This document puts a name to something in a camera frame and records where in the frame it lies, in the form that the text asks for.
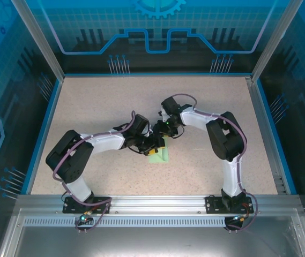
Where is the aluminium side rail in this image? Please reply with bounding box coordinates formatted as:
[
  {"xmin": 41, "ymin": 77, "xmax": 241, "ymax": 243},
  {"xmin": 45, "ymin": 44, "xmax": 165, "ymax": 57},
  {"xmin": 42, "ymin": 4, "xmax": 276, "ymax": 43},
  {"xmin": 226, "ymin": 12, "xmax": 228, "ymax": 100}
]
[{"xmin": 244, "ymin": 76, "xmax": 288, "ymax": 195}]

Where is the aluminium mounting rail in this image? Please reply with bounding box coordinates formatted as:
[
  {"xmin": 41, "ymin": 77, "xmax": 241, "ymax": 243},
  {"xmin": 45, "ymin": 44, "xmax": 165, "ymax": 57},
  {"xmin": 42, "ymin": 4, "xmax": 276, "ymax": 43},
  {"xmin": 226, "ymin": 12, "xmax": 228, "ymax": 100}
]
[{"xmin": 15, "ymin": 194, "xmax": 301, "ymax": 212}]

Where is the slotted aluminium strip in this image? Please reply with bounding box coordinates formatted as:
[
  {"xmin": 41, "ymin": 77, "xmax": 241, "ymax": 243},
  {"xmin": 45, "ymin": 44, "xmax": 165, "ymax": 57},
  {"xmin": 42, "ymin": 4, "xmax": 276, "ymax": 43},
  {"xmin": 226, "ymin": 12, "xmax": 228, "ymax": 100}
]
[{"xmin": 23, "ymin": 218, "xmax": 289, "ymax": 226}]

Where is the blue printed side panel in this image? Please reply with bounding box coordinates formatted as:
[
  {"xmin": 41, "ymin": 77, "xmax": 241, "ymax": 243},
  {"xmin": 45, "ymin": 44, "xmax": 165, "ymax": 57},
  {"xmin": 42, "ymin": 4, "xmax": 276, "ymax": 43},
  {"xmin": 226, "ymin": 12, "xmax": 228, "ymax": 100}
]
[
  {"xmin": 0, "ymin": 0, "xmax": 62, "ymax": 257},
  {"xmin": 258, "ymin": 0, "xmax": 305, "ymax": 257}
]

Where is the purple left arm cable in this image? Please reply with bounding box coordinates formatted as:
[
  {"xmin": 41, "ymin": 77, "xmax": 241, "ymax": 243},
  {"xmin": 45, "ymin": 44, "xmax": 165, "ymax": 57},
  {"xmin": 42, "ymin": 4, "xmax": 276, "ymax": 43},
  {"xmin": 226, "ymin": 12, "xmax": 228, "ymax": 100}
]
[{"xmin": 52, "ymin": 110, "xmax": 137, "ymax": 233}]

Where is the aluminium frame post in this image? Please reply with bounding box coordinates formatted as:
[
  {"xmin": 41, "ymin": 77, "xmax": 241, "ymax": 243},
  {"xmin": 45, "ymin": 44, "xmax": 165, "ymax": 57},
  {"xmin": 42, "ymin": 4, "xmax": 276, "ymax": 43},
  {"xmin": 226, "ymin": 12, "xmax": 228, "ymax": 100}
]
[
  {"xmin": 10, "ymin": 0, "xmax": 66, "ymax": 81},
  {"xmin": 250, "ymin": 0, "xmax": 304, "ymax": 82}
]

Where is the blue printed gear panel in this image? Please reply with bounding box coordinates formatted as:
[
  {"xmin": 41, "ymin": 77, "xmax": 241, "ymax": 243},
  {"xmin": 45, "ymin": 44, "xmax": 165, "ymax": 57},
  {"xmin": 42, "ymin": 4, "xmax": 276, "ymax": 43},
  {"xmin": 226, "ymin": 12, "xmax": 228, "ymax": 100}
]
[{"xmin": 25, "ymin": 0, "xmax": 292, "ymax": 74}]

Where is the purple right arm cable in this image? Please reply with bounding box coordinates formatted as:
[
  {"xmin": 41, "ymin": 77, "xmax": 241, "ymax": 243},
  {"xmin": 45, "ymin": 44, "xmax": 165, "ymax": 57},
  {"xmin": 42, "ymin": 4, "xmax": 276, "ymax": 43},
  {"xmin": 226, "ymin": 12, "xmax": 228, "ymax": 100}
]
[{"xmin": 172, "ymin": 93, "xmax": 259, "ymax": 233}]

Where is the light green paper sheet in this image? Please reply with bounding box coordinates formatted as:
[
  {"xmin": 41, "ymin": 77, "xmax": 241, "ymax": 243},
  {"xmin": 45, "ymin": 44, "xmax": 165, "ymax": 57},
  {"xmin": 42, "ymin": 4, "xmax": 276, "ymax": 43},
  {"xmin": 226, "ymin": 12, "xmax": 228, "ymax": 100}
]
[{"xmin": 147, "ymin": 135, "xmax": 170, "ymax": 164}]

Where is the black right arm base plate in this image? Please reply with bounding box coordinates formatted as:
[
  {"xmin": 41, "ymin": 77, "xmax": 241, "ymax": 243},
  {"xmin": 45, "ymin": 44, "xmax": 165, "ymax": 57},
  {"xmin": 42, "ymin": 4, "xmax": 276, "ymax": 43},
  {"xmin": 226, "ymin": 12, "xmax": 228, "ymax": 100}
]
[{"xmin": 205, "ymin": 195, "xmax": 252, "ymax": 215}]

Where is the green-lit cable connector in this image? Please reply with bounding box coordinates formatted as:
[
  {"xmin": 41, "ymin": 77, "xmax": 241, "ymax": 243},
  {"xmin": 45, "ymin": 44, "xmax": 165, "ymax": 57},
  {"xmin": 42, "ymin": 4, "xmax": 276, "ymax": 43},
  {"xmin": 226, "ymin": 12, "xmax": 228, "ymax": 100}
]
[
  {"xmin": 231, "ymin": 214, "xmax": 250, "ymax": 223},
  {"xmin": 77, "ymin": 213, "xmax": 93, "ymax": 225}
]

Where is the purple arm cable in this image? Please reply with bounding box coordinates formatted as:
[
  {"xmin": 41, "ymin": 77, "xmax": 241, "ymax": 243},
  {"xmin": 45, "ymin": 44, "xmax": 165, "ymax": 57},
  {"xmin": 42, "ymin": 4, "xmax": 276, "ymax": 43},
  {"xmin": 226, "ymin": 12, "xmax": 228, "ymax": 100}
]
[
  {"xmin": 52, "ymin": 110, "xmax": 137, "ymax": 233},
  {"xmin": 172, "ymin": 93, "xmax": 259, "ymax": 233}
]

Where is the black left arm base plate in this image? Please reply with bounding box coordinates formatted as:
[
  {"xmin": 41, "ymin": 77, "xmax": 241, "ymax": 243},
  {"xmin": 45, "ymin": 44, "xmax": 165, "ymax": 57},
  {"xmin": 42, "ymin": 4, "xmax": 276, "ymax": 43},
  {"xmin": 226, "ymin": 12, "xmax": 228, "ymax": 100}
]
[{"xmin": 62, "ymin": 195, "xmax": 113, "ymax": 215}]

